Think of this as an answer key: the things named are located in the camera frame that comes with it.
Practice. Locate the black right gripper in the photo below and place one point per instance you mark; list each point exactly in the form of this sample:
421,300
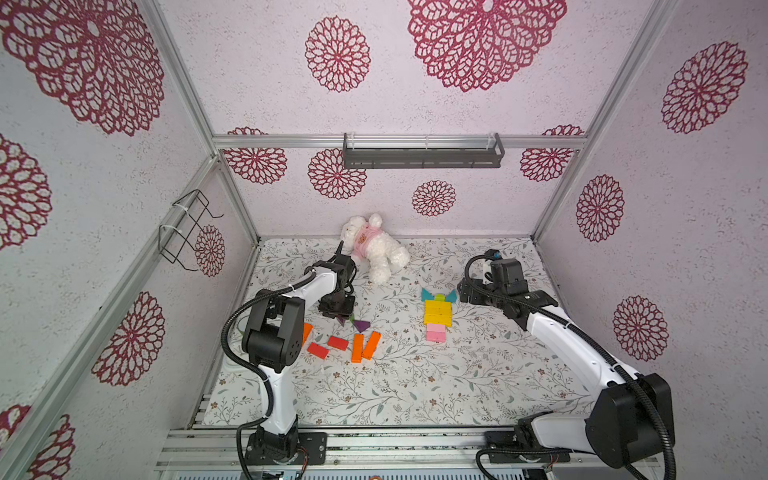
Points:
474,291

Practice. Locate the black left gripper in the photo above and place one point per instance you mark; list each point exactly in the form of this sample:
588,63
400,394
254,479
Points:
346,312

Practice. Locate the light pink block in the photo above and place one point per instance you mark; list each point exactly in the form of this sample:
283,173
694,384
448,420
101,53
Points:
436,328

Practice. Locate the magenta pink block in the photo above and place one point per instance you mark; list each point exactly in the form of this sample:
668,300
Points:
436,336

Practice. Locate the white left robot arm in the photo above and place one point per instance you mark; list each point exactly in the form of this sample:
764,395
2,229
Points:
265,336

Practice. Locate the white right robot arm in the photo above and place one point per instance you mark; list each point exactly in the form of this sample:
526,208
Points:
632,414

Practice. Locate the right red block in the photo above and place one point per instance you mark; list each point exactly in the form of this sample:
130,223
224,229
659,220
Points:
338,343

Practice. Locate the red block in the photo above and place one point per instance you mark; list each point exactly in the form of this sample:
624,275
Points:
338,343
317,350

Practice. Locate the left orange long block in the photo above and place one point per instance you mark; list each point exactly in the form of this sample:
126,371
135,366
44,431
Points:
307,329

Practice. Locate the orange long block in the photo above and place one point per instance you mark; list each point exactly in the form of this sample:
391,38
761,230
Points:
371,345
357,348
307,329

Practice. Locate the middle orange long block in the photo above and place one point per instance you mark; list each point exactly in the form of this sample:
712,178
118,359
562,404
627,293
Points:
357,348

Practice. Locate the right orange long block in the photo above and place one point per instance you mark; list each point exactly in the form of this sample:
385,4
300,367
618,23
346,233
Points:
371,345

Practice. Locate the left red block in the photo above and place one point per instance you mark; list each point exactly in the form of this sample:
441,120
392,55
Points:
317,350

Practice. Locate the white teddy bear pink shirt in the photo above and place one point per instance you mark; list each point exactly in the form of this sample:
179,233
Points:
364,239

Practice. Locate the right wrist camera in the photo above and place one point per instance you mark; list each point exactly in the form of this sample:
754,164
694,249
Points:
493,255

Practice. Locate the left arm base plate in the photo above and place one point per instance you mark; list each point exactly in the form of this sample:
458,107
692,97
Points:
297,448

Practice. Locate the grey wall shelf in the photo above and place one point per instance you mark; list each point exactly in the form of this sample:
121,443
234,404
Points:
488,156

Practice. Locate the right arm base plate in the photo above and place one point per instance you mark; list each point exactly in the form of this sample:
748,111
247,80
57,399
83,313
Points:
513,446

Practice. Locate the black wire wall rack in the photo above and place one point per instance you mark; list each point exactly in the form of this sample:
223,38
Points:
193,242

